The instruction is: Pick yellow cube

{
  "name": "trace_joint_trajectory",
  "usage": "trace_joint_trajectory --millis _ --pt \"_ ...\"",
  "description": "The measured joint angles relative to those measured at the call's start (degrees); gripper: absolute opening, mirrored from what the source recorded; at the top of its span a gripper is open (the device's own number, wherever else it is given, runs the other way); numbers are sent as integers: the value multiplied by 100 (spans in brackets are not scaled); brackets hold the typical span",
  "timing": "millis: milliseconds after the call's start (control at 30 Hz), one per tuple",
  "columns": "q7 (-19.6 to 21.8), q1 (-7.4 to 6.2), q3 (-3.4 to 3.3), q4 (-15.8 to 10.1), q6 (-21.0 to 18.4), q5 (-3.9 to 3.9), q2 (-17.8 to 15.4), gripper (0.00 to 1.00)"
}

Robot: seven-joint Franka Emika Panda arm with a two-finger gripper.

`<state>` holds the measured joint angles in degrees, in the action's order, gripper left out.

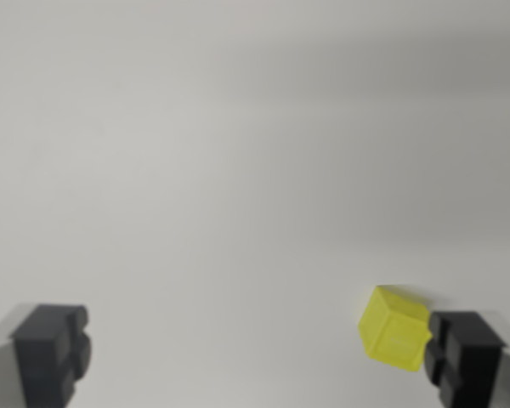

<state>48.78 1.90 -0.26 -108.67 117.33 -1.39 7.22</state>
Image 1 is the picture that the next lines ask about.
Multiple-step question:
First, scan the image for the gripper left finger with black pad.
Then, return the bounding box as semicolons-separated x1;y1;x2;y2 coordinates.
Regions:
0;302;93;408

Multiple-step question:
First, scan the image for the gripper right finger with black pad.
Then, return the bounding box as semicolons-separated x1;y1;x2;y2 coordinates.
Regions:
422;310;510;408

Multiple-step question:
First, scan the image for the yellow translucent cube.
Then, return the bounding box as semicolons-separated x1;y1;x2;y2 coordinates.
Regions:
357;285;434;374

